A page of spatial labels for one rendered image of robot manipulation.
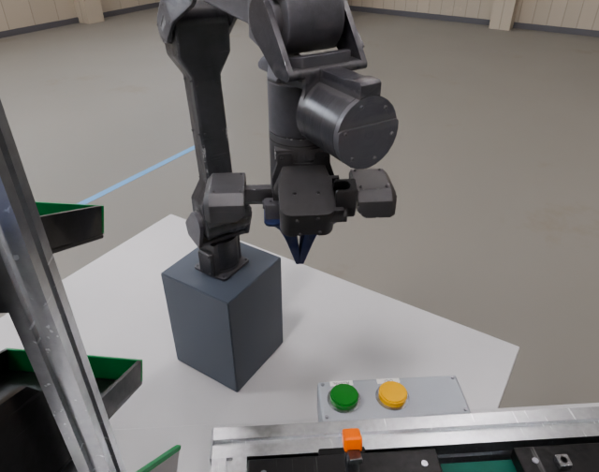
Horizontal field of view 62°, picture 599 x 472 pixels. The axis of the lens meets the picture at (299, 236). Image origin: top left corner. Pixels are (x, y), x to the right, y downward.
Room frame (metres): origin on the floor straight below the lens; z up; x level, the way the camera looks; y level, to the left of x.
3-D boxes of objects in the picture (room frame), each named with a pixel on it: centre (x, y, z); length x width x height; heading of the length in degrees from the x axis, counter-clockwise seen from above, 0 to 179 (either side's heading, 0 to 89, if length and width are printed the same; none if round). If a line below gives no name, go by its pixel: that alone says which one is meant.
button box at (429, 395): (0.47, -0.13, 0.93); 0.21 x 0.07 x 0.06; 94
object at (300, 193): (0.39, -0.01, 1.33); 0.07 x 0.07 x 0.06; 4
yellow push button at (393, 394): (0.47, -0.13, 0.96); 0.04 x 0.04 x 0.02
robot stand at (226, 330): (0.65, 0.13, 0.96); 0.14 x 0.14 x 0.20; 58
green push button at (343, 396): (0.46, -0.06, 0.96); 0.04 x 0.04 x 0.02
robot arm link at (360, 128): (0.41, -0.02, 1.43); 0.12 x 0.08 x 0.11; 31
